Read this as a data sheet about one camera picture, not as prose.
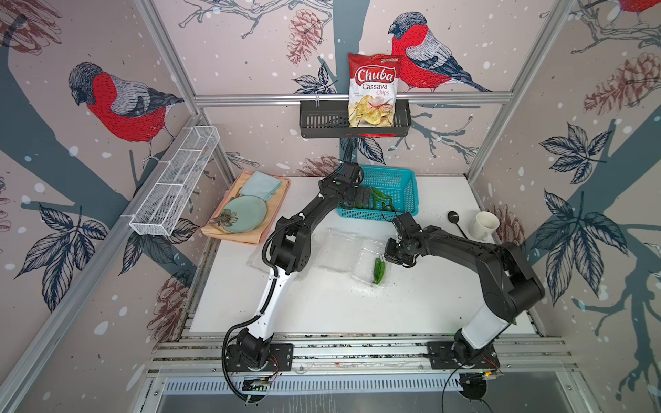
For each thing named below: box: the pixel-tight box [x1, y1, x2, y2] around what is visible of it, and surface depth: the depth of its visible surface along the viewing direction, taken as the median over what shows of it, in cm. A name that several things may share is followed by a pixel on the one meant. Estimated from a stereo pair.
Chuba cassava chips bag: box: [347, 52, 402, 129], surface depth 87 cm
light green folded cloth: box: [239, 170, 283, 203], surface depth 120 cm
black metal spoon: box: [447, 209, 468, 240], surface depth 107 cm
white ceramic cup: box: [469, 210, 501, 241], surface depth 97 cm
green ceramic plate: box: [219, 195, 268, 234], surface depth 110 cm
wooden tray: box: [200, 170, 291, 245], surface depth 113 cm
